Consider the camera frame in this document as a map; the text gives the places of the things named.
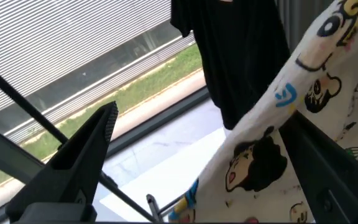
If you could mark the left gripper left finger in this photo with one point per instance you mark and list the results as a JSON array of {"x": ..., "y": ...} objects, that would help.
[{"x": 67, "y": 180}]

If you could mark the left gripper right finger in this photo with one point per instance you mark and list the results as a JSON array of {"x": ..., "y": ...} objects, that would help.
[{"x": 331, "y": 180}]

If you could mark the cream printed garment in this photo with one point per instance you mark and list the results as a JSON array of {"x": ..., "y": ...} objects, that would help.
[{"x": 306, "y": 71}]

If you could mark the black garment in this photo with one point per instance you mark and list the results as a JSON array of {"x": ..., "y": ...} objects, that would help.
[{"x": 238, "y": 56}]

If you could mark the black clothes rack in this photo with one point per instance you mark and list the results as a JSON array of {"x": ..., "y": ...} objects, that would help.
[{"x": 20, "y": 99}]

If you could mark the window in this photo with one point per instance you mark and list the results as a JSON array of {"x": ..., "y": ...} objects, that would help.
[{"x": 8, "y": 161}]

